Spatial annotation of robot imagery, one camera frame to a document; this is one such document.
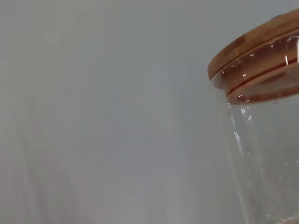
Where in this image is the glass water dispenser jar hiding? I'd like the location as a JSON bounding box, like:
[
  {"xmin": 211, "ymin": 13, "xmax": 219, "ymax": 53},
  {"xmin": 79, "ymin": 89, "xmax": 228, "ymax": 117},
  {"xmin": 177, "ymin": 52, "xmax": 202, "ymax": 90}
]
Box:
[{"xmin": 209, "ymin": 35, "xmax": 299, "ymax": 224}]

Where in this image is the wooden jar lid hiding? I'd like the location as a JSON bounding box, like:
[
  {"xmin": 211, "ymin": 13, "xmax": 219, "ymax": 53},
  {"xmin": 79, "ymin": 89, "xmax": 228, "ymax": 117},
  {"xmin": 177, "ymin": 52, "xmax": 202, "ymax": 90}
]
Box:
[{"xmin": 207, "ymin": 9, "xmax": 299, "ymax": 105}]

